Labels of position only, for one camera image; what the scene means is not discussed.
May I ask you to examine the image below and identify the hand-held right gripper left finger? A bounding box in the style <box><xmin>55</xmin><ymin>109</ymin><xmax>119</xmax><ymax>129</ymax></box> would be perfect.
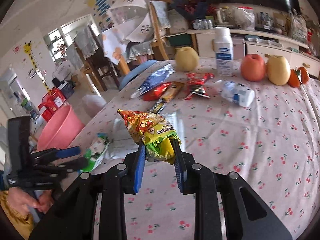
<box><xmin>30</xmin><ymin>144</ymin><xmax>146</xmax><ymax>240</ymax></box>

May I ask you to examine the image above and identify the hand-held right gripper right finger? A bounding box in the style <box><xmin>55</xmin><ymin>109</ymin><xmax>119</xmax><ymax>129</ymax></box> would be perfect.
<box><xmin>172</xmin><ymin>140</ymin><xmax>293</xmax><ymax>240</ymax></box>

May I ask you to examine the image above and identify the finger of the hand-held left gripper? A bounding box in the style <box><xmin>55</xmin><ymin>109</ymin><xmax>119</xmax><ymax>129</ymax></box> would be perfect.
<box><xmin>31</xmin><ymin>147</ymin><xmax>81</xmax><ymax>160</ymax></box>
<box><xmin>50</xmin><ymin>157</ymin><xmax>89</xmax><ymax>173</ymax></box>

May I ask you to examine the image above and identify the pink plastic basin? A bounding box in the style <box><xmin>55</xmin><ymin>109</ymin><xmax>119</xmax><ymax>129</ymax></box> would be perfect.
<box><xmin>37</xmin><ymin>104</ymin><xmax>86</xmax><ymax>152</ymax></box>

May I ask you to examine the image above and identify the green and white packet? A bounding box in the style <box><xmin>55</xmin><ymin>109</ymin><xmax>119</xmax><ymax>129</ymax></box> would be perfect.
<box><xmin>84</xmin><ymin>132</ymin><xmax>111</xmax><ymax>172</ymax></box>

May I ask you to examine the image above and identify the yellow green snack packet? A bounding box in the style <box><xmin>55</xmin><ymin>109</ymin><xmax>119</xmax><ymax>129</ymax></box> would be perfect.
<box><xmin>117</xmin><ymin>109</ymin><xmax>182</xmax><ymax>165</ymax></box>

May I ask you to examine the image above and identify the person's left forearm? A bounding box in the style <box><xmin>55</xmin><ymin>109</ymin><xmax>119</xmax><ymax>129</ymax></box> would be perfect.
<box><xmin>0</xmin><ymin>191</ymin><xmax>34</xmax><ymax>240</ymax></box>

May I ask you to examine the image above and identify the person's left hand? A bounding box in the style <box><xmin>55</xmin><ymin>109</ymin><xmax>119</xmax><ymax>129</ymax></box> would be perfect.
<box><xmin>5</xmin><ymin>188</ymin><xmax>54</xmax><ymax>218</ymax></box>

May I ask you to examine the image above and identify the white plastic bag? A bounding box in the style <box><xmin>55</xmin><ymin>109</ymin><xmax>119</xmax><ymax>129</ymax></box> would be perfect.
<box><xmin>81</xmin><ymin>94</ymin><xmax>107</xmax><ymax>115</ymax></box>

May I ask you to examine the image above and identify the cardboard box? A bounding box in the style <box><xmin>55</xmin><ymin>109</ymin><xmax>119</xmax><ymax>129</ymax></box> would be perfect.
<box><xmin>52</xmin><ymin>62</ymin><xmax>75</xmax><ymax>85</ymax></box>

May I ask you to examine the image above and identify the brown stick snack wrapper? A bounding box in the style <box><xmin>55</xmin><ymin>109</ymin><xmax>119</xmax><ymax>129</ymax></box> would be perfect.
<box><xmin>149</xmin><ymin>81</ymin><xmax>186</xmax><ymax>114</ymax></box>

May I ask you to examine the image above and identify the red and black snack packet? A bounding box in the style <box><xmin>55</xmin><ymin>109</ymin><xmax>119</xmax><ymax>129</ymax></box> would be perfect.
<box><xmin>184</xmin><ymin>72</ymin><xmax>215</xmax><ymax>100</ymax></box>

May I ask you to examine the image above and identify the blue patterned plastic bag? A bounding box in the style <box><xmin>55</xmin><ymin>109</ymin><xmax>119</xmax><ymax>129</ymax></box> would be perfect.
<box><xmin>130</xmin><ymin>64</ymin><xmax>175</xmax><ymax>98</ymax></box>

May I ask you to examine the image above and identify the white bottle with blue label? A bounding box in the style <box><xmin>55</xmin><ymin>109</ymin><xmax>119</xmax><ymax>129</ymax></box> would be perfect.
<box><xmin>217</xmin><ymin>80</ymin><xmax>256</xmax><ymax>108</ymax></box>

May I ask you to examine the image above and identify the blue chair back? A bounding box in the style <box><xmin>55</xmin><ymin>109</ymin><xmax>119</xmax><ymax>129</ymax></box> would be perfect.
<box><xmin>119</xmin><ymin>60</ymin><xmax>158</xmax><ymax>90</ymax></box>

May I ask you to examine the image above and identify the dark chair with lace cover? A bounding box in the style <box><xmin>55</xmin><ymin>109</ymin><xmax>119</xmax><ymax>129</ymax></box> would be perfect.
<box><xmin>74</xmin><ymin>25</ymin><xmax>120</xmax><ymax>92</ymax></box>

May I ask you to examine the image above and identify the small yellow pear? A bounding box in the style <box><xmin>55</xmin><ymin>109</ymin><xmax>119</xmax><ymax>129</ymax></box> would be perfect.
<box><xmin>174</xmin><ymin>46</ymin><xmax>200</xmax><ymax>72</ymax></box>

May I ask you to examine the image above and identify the white cloth with orange print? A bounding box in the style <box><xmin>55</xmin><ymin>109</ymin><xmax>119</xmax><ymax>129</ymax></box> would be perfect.
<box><xmin>101</xmin><ymin>26</ymin><xmax>130</xmax><ymax>65</ymax></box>

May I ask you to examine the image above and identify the green lace table cover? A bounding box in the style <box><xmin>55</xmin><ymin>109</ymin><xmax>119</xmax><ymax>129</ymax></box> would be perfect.
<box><xmin>126</xmin><ymin>41</ymin><xmax>154</xmax><ymax>62</ymax></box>

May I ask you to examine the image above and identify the tall white plastic bottle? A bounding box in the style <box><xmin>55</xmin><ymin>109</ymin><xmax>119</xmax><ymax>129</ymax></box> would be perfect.
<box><xmin>213</xmin><ymin>27</ymin><xmax>234</xmax><ymax>77</ymax></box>

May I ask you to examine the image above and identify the red apple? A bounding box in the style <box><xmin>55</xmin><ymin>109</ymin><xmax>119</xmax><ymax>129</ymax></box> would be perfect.
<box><xmin>241</xmin><ymin>54</ymin><xmax>266</xmax><ymax>82</ymax></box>

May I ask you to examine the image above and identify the wooden chair with green cloth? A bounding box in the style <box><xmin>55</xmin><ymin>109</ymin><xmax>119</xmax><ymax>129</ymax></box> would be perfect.
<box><xmin>149</xmin><ymin>1</ymin><xmax>173</xmax><ymax>60</ymax></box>

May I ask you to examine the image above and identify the large yellow pear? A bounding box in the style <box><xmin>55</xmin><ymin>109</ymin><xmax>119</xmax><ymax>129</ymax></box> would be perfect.
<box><xmin>265</xmin><ymin>54</ymin><xmax>291</xmax><ymax>85</ymax></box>

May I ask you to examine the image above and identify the tangerine with green leaf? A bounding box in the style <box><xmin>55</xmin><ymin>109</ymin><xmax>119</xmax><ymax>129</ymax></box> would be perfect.
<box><xmin>287</xmin><ymin>69</ymin><xmax>302</xmax><ymax>88</ymax></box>

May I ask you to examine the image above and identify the pack of small silver bottles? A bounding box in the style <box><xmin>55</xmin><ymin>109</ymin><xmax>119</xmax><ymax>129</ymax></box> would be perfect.
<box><xmin>194</xmin><ymin>19</ymin><xmax>213</xmax><ymax>29</ymax></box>

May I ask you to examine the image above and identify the white printed sack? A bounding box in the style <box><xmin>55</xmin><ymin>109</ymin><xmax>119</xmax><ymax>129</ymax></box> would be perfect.
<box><xmin>167</xmin><ymin>10</ymin><xmax>190</xmax><ymax>34</ymax></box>

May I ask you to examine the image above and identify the cream television cabinet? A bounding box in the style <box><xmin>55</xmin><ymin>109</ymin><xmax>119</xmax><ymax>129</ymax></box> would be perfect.
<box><xmin>187</xmin><ymin>27</ymin><xmax>320</xmax><ymax>78</ymax></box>

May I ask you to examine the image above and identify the white mesh food cover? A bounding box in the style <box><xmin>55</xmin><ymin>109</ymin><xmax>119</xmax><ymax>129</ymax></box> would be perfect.
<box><xmin>107</xmin><ymin>0</ymin><xmax>155</xmax><ymax>43</ymax></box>

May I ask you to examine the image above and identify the orange tangerine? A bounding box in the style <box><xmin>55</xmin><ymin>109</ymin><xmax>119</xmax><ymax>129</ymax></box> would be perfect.
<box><xmin>297</xmin><ymin>66</ymin><xmax>310</xmax><ymax>84</ymax></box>

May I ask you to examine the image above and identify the glass kettle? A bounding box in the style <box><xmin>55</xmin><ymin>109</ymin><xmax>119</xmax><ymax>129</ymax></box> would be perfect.
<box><xmin>215</xmin><ymin>7</ymin><xmax>232</xmax><ymax>25</ymax></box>

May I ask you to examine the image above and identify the clear plastic bag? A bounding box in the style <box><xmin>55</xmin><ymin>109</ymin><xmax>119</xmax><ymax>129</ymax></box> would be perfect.
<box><xmin>232</xmin><ymin>6</ymin><xmax>256</xmax><ymax>29</ymax></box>

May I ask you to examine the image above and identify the dark wrapped flower bouquet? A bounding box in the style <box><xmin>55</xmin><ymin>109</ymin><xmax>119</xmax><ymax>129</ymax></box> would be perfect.
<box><xmin>167</xmin><ymin>0</ymin><xmax>210</xmax><ymax>23</ymax></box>

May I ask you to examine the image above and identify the plastic bag of packets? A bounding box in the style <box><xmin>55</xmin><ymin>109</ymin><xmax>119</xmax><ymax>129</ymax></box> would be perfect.
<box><xmin>289</xmin><ymin>11</ymin><xmax>308</xmax><ymax>43</ymax></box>

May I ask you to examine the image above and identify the colourful wall chart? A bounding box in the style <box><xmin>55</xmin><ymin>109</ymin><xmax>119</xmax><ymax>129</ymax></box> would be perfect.
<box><xmin>86</xmin><ymin>0</ymin><xmax>115</xmax><ymax>20</ymax></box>

